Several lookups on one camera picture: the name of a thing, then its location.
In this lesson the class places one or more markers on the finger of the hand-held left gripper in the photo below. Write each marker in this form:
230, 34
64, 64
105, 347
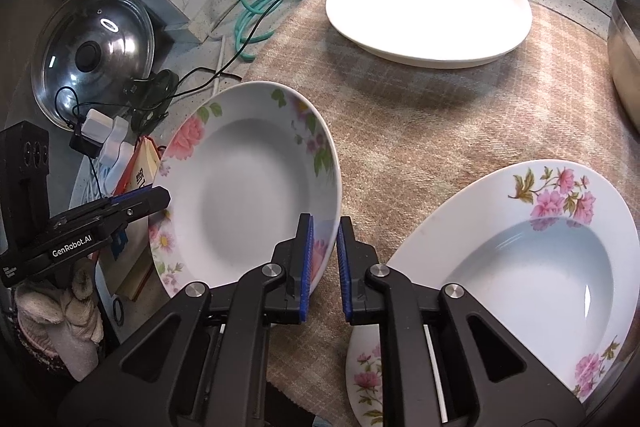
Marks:
119, 244
145, 203

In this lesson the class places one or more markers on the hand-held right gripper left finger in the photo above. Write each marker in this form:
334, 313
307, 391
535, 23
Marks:
306, 267

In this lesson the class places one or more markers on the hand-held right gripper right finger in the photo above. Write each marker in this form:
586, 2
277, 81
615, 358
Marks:
345, 277

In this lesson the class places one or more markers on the pink floral deep plate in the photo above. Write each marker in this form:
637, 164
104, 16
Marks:
362, 372
250, 187
525, 267

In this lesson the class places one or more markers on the white plate with leaf print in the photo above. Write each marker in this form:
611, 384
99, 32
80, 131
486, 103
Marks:
425, 2

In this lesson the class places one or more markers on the person's left hand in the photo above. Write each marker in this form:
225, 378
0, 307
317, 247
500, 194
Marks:
65, 322

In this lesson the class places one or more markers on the book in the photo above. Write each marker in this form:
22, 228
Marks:
142, 172

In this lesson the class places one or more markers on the white charger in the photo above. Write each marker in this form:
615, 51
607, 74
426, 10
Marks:
102, 127

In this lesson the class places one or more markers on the black clip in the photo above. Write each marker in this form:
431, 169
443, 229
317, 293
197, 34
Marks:
152, 99

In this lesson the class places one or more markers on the glass pot lid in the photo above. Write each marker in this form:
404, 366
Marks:
92, 52

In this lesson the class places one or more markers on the beige plaid cloth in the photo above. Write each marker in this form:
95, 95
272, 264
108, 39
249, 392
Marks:
425, 117

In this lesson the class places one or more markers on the metal bowl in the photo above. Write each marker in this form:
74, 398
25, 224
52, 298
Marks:
625, 57

